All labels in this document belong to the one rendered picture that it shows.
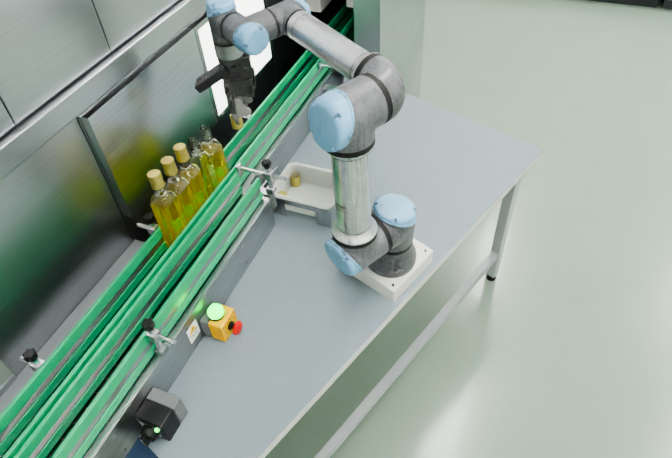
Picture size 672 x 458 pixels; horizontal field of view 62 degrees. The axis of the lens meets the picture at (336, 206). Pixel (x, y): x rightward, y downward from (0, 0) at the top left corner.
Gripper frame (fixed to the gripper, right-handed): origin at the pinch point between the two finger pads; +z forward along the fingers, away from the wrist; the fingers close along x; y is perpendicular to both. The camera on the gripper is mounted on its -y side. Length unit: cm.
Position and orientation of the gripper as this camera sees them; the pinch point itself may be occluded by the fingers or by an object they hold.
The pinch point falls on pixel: (235, 116)
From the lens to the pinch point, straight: 167.4
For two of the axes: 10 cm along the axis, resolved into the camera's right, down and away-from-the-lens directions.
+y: 10.0, -0.7, 0.0
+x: -0.5, -7.0, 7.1
